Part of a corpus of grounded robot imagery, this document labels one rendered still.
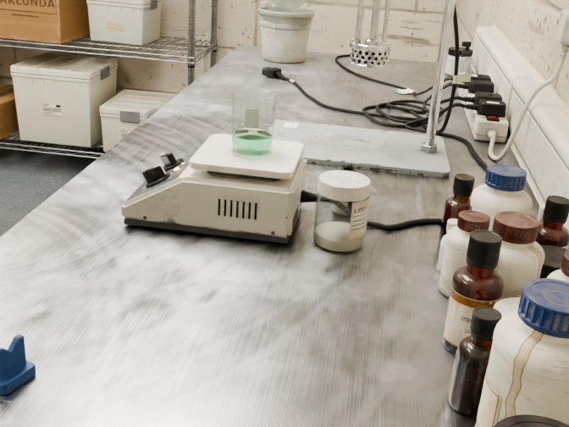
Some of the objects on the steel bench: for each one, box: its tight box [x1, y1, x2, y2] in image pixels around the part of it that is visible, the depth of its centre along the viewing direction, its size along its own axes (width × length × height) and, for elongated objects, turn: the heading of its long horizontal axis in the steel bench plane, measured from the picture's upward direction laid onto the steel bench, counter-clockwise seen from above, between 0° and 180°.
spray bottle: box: [456, 42, 474, 89], centre depth 166 cm, size 4×4×11 cm
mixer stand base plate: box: [273, 119, 450, 178], centre depth 118 cm, size 30×20×1 cm, turn 73°
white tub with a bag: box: [258, 0, 317, 64], centre depth 182 cm, size 14×14×21 cm
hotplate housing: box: [121, 154, 317, 244], centre depth 88 cm, size 22×13×8 cm, turn 73°
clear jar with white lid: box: [313, 170, 371, 253], centre depth 83 cm, size 6×6×8 cm
